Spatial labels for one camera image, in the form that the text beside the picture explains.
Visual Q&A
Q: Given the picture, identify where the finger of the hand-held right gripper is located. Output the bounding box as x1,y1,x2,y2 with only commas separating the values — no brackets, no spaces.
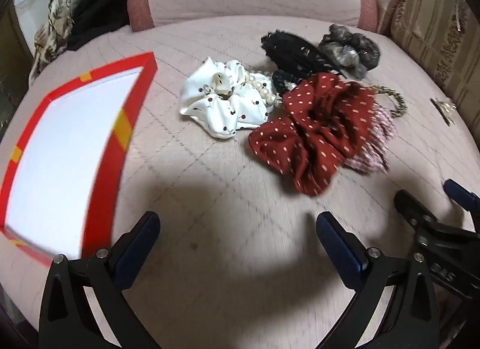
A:
394,189,480,244
443,179,480,218

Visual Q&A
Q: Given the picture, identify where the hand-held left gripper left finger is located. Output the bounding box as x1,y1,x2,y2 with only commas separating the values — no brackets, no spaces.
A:
38,211,162,349

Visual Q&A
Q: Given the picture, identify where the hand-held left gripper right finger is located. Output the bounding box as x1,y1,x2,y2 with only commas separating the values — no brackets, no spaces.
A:
316,211,443,349

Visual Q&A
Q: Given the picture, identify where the pink striped scrunchie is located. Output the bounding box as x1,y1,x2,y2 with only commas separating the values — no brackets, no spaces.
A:
345,103,397,175

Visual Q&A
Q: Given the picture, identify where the red box with white inside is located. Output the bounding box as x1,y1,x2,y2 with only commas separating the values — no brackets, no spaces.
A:
0,52,157,259

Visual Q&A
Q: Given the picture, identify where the red dotted scrunchie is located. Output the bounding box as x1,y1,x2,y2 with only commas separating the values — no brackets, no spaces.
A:
248,73,377,196

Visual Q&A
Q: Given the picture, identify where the white dotted scrunchie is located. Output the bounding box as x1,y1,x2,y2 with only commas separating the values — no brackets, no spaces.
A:
179,57,276,140

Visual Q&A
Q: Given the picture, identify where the grey brown scrunchie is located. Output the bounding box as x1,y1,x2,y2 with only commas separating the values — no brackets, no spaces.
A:
318,23,380,80

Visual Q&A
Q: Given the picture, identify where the black lace scrunchie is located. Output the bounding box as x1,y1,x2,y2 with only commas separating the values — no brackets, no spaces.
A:
260,29,340,75

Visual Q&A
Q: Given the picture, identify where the gold hair clip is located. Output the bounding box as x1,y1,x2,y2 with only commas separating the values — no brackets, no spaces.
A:
430,97,456,126

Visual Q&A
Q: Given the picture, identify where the beige striped cushion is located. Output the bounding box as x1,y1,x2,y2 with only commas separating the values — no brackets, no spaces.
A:
390,0,480,105

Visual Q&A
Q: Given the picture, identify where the black cloth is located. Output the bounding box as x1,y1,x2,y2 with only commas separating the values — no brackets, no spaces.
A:
67,0,132,51

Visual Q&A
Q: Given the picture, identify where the floral patterned cloth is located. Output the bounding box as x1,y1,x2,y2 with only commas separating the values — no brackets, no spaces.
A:
29,0,75,75

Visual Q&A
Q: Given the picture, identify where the white board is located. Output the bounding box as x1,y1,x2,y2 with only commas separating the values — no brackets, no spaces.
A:
13,0,68,53

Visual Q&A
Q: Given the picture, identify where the gold chain bracelet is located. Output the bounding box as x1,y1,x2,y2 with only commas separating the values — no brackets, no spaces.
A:
365,84,407,119

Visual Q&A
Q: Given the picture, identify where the pearl bracelet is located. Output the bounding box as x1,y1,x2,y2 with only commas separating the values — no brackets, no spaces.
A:
240,71,286,109

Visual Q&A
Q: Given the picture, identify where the black bead bracelet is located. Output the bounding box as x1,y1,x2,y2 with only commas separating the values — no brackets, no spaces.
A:
271,69,301,94

